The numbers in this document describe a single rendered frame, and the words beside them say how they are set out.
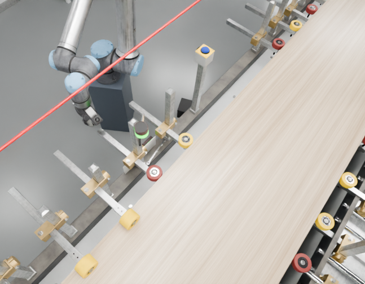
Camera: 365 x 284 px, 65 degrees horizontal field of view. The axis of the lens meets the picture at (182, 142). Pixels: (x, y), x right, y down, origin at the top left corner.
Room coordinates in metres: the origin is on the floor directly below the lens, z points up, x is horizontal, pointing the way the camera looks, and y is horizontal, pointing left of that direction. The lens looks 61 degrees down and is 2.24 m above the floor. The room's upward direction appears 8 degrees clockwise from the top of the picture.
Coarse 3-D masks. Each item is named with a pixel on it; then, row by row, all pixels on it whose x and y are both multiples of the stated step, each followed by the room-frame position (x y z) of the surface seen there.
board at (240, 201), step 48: (336, 0) 2.15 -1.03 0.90; (288, 48) 1.55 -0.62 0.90; (336, 48) 1.61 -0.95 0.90; (240, 96) 1.09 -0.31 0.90; (288, 96) 1.14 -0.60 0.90; (336, 96) 1.19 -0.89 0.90; (192, 144) 0.73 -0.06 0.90; (240, 144) 0.77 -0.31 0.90; (288, 144) 0.81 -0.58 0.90; (336, 144) 0.85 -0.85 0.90; (192, 192) 0.46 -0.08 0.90; (240, 192) 0.50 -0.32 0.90; (288, 192) 0.53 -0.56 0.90; (144, 240) 0.21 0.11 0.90; (192, 240) 0.24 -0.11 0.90; (240, 240) 0.27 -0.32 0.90; (288, 240) 0.30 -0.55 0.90
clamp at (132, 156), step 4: (144, 148) 0.68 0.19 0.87; (132, 152) 0.65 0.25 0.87; (144, 152) 0.66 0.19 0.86; (128, 156) 0.62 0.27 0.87; (132, 156) 0.62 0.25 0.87; (136, 156) 0.63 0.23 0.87; (140, 156) 0.64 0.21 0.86; (124, 160) 0.60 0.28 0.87; (132, 160) 0.60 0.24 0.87; (136, 160) 0.61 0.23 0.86; (124, 164) 0.59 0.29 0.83; (128, 164) 0.58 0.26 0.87; (132, 164) 0.58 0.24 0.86
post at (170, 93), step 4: (168, 88) 0.88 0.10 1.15; (168, 92) 0.85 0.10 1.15; (172, 92) 0.86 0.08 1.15; (168, 96) 0.85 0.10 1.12; (172, 96) 0.85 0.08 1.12; (168, 100) 0.85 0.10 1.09; (172, 100) 0.85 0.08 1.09; (168, 104) 0.85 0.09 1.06; (172, 104) 0.86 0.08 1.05; (168, 108) 0.85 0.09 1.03; (172, 108) 0.86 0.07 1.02; (168, 112) 0.85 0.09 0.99; (172, 112) 0.86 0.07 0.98; (168, 116) 0.85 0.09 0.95; (172, 116) 0.86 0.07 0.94; (168, 120) 0.85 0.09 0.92; (172, 120) 0.86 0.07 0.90; (168, 124) 0.85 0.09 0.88; (172, 128) 0.87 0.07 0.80; (168, 136) 0.84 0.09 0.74
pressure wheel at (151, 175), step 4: (148, 168) 0.55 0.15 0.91; (152, 168) 0.56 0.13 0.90; (156, 168) 0.56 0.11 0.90; (160, 168) 0.56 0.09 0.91; (148, 172) 0.53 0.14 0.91; (152, 172) 0.53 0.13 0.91; (156, 172) 0.54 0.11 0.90; (160, 172) 0.54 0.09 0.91; (148, 176) 0.51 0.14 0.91; (152, 176) 0.51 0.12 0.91; (156, 176) 0.52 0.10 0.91; (160, 176) 0.52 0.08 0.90; (152, 180) 0.50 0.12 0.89; (156, 180) 0.50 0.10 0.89
